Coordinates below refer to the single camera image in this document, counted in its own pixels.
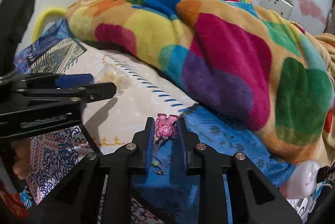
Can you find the colourful fleece blanket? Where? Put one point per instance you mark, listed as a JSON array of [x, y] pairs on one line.
[[239, 59]]

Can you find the white spray bottle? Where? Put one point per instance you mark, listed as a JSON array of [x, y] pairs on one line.
[[304, 179]]

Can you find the clear plastic wrapper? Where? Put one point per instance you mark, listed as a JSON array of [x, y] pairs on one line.
[[118, 77]]

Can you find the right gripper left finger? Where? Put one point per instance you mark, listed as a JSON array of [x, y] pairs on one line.
[[98, 188]]

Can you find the person's left hand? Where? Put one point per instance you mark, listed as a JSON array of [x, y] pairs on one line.
[[22, 158]]

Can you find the patchwork patterned bed sheet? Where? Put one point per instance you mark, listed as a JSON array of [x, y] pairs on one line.
[[166, 195]]

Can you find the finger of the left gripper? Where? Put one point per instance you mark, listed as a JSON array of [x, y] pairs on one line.
[[51, 80], [54, 96]]

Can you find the pink hair clip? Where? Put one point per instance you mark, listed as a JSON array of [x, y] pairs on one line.
[[165, 127]]

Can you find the yellow padded bed rail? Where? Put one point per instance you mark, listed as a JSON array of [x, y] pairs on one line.
[[48, 15]]

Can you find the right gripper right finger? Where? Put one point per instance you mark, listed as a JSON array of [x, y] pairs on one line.
[[231, 185]]

